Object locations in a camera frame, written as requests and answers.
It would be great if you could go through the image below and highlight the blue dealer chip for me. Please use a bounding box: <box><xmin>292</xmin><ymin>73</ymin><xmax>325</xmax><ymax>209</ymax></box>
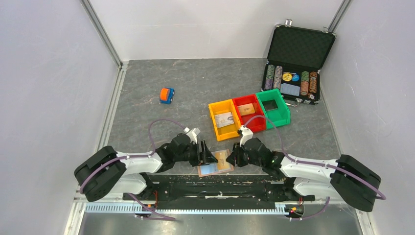
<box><xmin>292</xmin><ymin>74</ymin><xmax>300</xmax><ymax>82</ymax></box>

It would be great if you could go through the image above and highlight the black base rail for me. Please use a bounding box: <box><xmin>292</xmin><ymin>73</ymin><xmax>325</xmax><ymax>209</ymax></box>
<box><xmin>136</xmin><ymin>174</ymin><xmax>316</xmax><ymax>210</ymax></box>

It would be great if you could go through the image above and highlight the red plastic bin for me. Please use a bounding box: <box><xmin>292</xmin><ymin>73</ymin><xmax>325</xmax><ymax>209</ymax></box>
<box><xmin>232</xmin><ymin>94</ymin><xmax>266</xmax><ymax>133</ymax></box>

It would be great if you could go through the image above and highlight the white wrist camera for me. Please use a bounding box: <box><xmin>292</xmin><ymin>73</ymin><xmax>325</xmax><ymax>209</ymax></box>
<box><xmin>237</xmin><ymin>125</ymin><xmax>254</xmax><ymax>146</ymax></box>
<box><xmin>184</xmin><ymin>127</ymin><xmax>201</xmax><ymax>144</ymax></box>

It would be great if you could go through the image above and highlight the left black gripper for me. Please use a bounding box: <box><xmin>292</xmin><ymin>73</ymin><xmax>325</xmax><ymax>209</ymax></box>
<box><xmin>174</xmin><ymin>140</ymin><xmax>218</xmax><ymax>167</ymax></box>

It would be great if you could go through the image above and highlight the yellow plastic bin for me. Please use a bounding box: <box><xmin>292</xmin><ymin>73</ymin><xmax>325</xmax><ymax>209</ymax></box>
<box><xmin>208</xmin><ymin>99</ymin><xmax>241</xmax><ymax>141</ymax></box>

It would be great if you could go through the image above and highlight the card in yellow bin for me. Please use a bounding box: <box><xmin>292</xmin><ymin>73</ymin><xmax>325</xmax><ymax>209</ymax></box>
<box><xmin>214</xmin><ymin>112</ymin><xmax>234</xmax><ymax>128</ymax></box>

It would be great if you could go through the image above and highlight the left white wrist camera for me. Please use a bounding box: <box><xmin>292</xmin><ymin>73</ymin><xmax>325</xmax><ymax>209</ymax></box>
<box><xmin>184</xmin><ymin>127</ymin><xmax>201</xmax><ymax>144</ymax></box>

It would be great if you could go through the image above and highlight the tan leather card holder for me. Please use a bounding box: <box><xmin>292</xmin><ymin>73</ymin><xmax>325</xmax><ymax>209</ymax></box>
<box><xmin>197</xmin><ymin>163</ymin><xmax>234</xmax><ymax>177</ymax></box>

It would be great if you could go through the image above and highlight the green plastic bin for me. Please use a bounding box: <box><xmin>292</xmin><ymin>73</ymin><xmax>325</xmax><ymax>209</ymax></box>
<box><xmin>255</xmin><ymin>89</ymin><xmax>291</xmax><ymax>129</ymax></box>

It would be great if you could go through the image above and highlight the white toothed cable duct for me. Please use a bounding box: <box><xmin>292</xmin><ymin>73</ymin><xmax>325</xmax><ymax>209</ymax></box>
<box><xmin>85</xmin><ymin>202</ymin><xmax>296</xmax><ymax>215</ymax></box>

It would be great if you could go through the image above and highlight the black poker chip case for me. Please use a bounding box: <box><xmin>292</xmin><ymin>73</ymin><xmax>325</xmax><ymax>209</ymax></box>
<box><xmin>260</xmin><ymin>24</ymin><xmax>336</xmax><ymax>105</ymax></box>

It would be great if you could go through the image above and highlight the card in red bin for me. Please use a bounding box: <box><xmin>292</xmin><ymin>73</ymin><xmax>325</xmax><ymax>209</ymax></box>
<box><xmin>237</xmin><ymin>103</ymin><xmax>255</xmax><ymax>116</ymax></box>

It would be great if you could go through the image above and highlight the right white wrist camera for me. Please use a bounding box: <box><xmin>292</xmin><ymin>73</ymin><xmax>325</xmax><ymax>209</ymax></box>
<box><xmin>237</xmin><ymin>125</ymin><xmax>254</xmax><ymax>146</ymax></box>

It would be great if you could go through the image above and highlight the light blue card deck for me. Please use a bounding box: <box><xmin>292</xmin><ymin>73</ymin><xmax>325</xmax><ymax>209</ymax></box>
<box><xmin>280</xmin><ymin>83</ymin><xmax>300</xmax><ymax>96</ymax></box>

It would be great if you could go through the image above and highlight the yellow dealer chip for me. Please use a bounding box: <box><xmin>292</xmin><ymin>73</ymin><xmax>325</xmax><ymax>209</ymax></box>
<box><xmin>282</xmin><ymin>72</ymin><xmax>293</xmax><ymax>82</ymax></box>

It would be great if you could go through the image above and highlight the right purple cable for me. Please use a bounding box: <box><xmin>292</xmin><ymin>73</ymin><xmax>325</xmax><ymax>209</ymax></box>
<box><xmin>243</xmin><ymin>115</ymin><xmax>387</xmax><ymax>221</ymax></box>

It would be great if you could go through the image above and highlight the blue orange toy car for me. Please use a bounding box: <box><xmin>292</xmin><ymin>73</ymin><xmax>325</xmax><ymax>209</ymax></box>
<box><xmin>160</xmin><ymin>87</ymin><xmax>175</xmax><ymax>104</ymax></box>

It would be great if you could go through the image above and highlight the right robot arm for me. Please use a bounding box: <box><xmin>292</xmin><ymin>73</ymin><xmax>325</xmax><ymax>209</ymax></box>
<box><xmin>227</xmin><ymin>138</ymin><xmax>386</xmax><ymax>212</ymax></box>

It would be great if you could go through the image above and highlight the card in green bin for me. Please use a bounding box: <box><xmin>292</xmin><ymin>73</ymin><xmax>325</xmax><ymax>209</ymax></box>
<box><xmin>262</xmin><ymin>99</ymin><xmax>278</xmax><ymax>112</ymax></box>

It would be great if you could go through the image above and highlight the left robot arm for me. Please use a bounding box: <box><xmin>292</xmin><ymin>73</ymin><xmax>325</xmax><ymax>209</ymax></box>
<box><xmin>74</xmin><ymin>134</ymin><xmax>218</xmax><ymax>202</ymax></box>

